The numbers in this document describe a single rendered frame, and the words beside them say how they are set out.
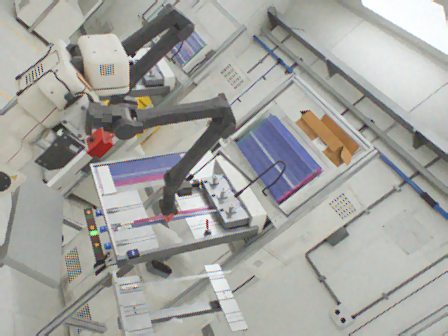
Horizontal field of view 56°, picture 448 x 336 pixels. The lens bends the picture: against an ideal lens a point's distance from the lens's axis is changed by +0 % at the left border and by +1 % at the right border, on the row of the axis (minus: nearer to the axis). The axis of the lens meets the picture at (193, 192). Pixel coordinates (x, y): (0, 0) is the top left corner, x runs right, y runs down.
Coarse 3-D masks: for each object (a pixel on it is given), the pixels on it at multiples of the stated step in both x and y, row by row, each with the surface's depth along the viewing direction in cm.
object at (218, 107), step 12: (132, 108) 145; (156, 108) 145; (168, 108) 145; (180, 108) 145; (192, 108) 146; (204, 108) 146; (216, 108) 147; (228, 108) 147; (120, 120) 139; (132, 120) 140; (144, 120) 142; (156, 120) 144; (168, 120) 145; (180, 120) 147; (192, 120) 149; (228, 120) 152; (120, 132) 140; (132, 132) 142
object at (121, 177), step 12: (168, 156) 245; (180, 156) 246; (96, 168) 232; (108, 168) 233; (120, 168) 234; (132, 168) 235; (144, 168) 236; (156, 168) 237; (168, 168) 237; (108, 180) 226; (120, 180) 227; (132, 180) 227; (144, 180) 228; (156, 180) 229; (108, 192) 219; (120, 192) 221
